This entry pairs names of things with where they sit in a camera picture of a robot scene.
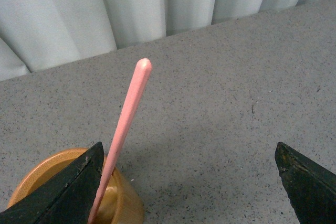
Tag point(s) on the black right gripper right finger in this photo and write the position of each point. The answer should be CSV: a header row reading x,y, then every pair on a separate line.
x,y
309,186

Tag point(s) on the pink chopstick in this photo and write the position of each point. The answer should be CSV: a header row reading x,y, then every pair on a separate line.
x,y
136,88

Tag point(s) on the grey pleated curtain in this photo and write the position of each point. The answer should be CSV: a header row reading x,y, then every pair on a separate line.
x,y
40,34

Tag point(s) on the bamboo chopstick holder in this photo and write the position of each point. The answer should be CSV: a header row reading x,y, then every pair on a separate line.
x,y
120,203

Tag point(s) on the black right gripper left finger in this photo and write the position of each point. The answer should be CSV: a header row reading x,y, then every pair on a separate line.
x,y
65,198

